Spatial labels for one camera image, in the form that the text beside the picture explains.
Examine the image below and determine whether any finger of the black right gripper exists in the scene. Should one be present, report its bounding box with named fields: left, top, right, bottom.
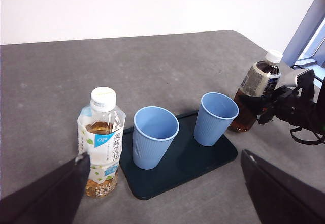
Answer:
left=256, top=91, right=279, bottom=125

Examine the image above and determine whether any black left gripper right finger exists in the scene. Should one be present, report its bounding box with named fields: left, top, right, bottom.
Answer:
left=241, top=149, right=325, bottom=224

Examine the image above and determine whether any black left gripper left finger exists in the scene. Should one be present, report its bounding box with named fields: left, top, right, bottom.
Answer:
left=0, top=152, right=91, bottom=224

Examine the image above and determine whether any dark oolong tea bottle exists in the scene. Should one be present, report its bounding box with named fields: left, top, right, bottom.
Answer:
left=227, top=50, right=284, bottom=133

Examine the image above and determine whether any jasmine oolong tea bottle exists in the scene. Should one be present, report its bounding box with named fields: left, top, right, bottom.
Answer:
left=77, top=86, right=127, bottom=199

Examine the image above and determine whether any blue ribbed plastic cup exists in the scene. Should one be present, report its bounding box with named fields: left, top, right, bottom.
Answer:
left=132, top=106, right=180, bottom=170
left=193, top=92, right=240, bottom=147

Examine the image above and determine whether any dark blue rectangular tray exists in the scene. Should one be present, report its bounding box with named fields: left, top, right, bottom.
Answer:
left=119, top=111, right=239, bottom=201

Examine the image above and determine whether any black cable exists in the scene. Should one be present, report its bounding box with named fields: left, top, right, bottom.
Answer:
left=290, top=126, right=325, bottom=145

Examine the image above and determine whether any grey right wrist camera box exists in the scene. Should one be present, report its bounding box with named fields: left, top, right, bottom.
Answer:
left=278, top=65, right=315, bottom=91

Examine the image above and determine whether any grey blue window frame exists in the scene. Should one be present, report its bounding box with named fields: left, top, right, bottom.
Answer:
left=281, top=0, right=325, bottom=69

